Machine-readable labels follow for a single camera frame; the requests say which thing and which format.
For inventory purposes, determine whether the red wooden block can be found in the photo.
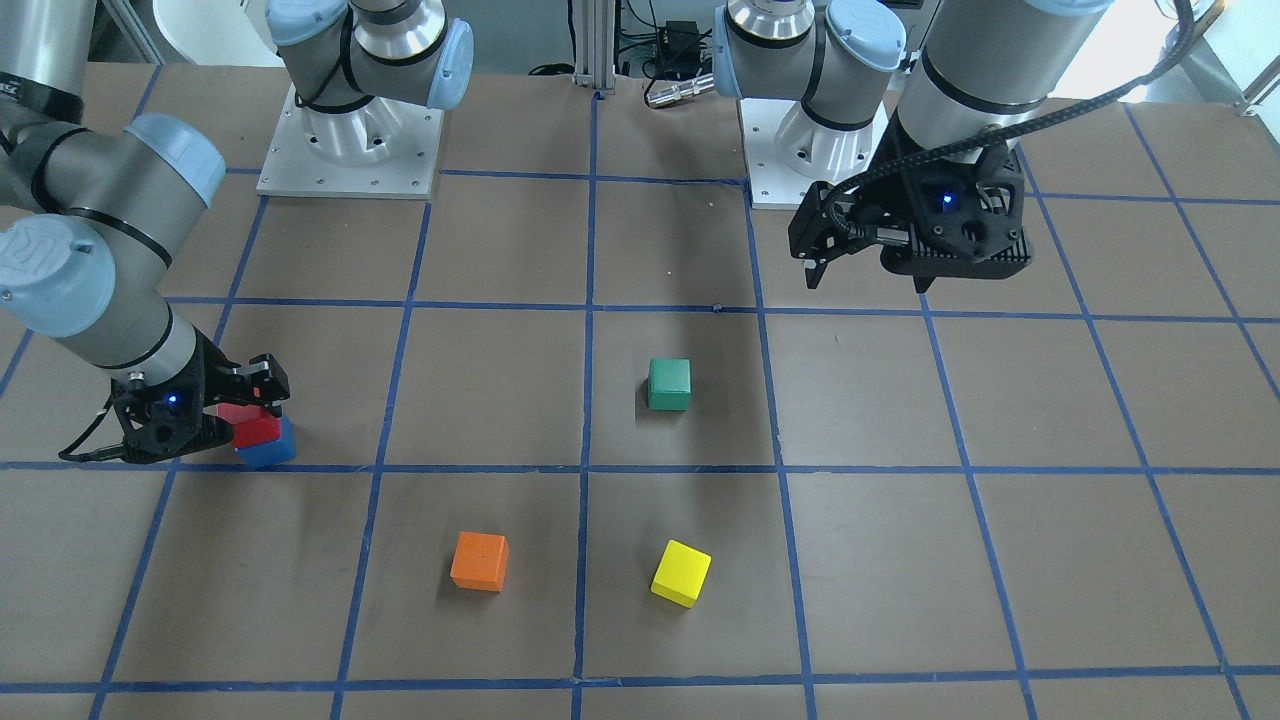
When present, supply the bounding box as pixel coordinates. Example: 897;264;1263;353
215;404;283;450

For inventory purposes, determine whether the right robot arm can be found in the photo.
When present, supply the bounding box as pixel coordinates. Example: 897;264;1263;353
3;1;475;430

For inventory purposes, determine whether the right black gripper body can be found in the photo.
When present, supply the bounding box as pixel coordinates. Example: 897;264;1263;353
110;334;251;427

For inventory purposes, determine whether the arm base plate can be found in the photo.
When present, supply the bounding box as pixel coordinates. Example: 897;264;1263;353
256;88;445;201
739;99;888;210

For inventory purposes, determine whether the orange wooden block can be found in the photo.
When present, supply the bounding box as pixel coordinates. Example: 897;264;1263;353
449;530;509;593

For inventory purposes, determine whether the aluminium frame post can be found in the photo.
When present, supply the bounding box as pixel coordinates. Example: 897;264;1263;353
568;0;618;96

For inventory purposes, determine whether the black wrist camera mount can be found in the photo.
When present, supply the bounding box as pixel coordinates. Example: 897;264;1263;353
865;142;1036;293
101;389;234;464

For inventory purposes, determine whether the blue wooden block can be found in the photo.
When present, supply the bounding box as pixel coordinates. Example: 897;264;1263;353
232;415;296;469

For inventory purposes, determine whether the yellow wooden block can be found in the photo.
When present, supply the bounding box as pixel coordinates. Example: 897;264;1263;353
650;539;712;609

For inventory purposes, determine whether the green wooden block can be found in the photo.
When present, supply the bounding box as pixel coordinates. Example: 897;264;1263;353
646;357;692;413

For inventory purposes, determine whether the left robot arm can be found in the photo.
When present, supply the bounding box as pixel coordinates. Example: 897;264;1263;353
712;1;1110;293

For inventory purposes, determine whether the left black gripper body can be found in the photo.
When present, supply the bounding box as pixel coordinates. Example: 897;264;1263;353
835;135;996;256

